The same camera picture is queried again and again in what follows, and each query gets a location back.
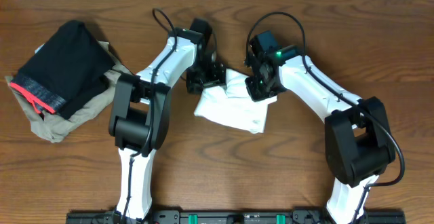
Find black folded garment red trim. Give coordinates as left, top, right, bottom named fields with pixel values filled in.
left=9, top=20, right=115, bottom=119

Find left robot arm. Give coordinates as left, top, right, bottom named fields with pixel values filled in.
left=108, top=26, right=224, bottom=223

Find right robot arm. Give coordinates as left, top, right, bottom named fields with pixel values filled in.
left=245, top=44, right=398, bottom=223

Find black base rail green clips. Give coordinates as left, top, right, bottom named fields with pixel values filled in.
left=66, top=208, right=406, bottom=224

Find white printed t-shirt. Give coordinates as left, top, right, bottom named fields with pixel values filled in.
left=194, top=69, right=277, bottom=134

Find khaki folded garment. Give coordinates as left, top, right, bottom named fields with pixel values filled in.
left=5, top=41, right=131, bottom=143

